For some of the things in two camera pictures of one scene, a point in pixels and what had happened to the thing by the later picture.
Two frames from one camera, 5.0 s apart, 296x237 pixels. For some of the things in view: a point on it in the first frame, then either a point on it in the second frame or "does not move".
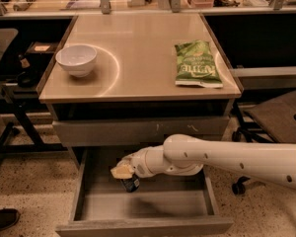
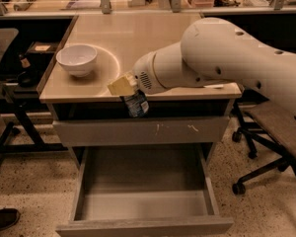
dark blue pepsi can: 131,185 -> 136,103
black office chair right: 279,119 does not move
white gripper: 135,161 -> 144,72
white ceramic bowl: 78,59 does not move
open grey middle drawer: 166,204 does not move
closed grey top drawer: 110,131 does not move
